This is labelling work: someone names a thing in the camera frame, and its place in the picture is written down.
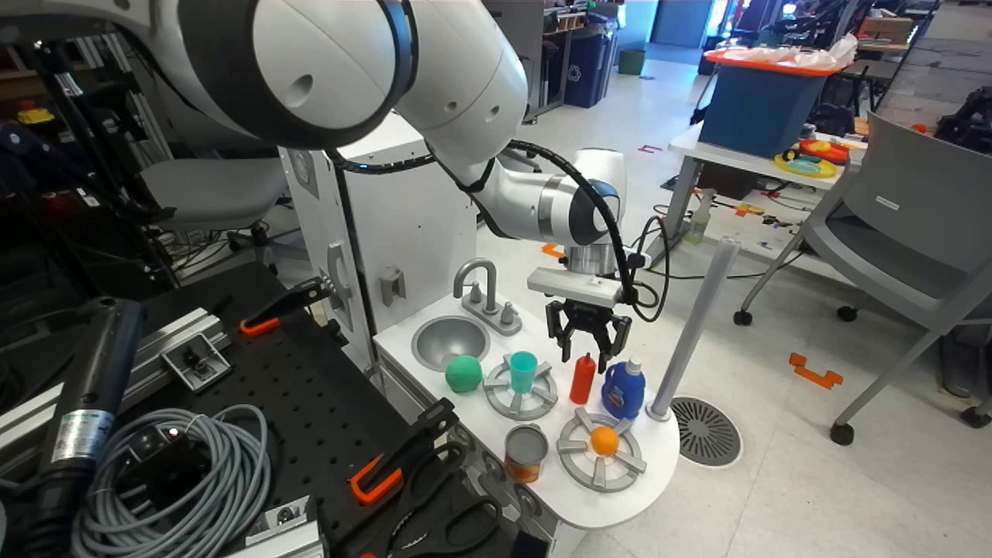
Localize blue bin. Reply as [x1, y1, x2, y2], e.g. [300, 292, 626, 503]
[562, 26, 619, 110]

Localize orange ball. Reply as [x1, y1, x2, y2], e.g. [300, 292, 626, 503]
[588, 426, 622, 459]

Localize gray coiled cable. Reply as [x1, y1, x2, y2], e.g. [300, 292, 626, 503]
[68, 400, 272, 558]

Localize colourful toys on plate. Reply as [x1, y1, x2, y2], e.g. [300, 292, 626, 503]
[773, 135, 853, 180]

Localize white toy kitchen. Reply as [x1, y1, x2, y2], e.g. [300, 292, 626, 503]
[276, 110, 686, 532]

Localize black cylinder silver band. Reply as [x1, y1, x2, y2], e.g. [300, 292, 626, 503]
[29, 296, 148, 558]

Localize black metal stand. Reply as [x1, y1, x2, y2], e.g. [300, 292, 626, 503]
[0, 41, 180, 304]

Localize blue box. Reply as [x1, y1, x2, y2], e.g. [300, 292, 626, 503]
[698, 45, 855, 160]

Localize gray chair with castors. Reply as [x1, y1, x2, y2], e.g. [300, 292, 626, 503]
[732, 110, 992, 448]

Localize green ball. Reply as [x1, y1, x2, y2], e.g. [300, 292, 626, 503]
[442, 353, 487, 396]

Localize blue plastic bottle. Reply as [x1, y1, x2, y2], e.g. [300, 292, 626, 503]
[597, 359, 649, 426]

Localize orange plastic piece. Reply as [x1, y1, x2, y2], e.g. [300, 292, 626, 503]
[788, 350, 847, 394]

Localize gray toy faucet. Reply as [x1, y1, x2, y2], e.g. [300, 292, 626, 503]
[448, 257, 524, 338]

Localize red sauce bottle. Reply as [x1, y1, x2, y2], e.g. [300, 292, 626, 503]
[568, 350, 601, 409]

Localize white table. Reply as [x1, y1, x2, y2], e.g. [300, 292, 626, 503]
[659, 135, 872, 274]

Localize teal plastic cup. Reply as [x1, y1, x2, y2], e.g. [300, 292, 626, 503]
[505, 350, 542, 396]

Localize gray pole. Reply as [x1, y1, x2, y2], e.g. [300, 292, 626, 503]
[646, 240, 737, 426]

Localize gray padded chair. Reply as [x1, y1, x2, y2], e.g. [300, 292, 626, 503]
[136, 153, 292, 231]

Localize silver sink bowl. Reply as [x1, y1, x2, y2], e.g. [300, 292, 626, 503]
[408, 311, 494, 371]

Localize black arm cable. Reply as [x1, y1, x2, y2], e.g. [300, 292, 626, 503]
[329, 135, 676, 325]

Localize round floor drain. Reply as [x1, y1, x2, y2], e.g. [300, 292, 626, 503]
[667, 394, 744, 468]

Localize tin can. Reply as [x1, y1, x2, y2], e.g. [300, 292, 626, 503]
[501, 420, 551, 490]

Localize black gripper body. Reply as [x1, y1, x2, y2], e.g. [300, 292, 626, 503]
[542, 296, 634, 342]

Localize gray stove burner grate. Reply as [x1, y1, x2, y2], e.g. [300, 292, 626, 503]
[556, 405, 650, 497]
[479, 353, 562, 420]

